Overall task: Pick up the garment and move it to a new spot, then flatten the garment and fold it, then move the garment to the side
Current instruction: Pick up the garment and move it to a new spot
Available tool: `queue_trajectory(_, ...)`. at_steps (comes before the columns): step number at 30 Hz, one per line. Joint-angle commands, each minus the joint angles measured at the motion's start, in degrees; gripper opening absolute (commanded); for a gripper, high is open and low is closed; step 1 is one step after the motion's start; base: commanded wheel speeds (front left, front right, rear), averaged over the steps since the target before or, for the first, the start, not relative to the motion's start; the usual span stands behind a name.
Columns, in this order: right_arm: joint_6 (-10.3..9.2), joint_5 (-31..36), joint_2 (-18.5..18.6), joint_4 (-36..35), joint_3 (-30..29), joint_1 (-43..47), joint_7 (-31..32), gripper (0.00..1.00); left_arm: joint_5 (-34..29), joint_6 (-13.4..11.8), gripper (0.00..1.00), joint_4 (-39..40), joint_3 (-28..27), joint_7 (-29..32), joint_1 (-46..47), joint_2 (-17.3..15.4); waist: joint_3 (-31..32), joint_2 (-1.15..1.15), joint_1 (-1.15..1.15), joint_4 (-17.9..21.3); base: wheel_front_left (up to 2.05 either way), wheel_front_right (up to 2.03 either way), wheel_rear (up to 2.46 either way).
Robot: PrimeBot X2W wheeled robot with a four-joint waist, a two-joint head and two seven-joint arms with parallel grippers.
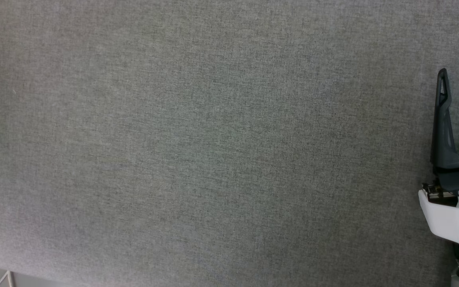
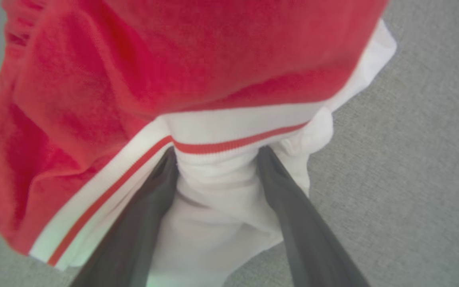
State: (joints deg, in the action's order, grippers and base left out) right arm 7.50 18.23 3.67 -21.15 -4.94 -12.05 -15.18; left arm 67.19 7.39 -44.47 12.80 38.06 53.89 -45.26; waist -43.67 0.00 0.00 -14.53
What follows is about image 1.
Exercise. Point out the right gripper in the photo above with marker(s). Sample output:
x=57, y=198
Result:
x=452, y=219

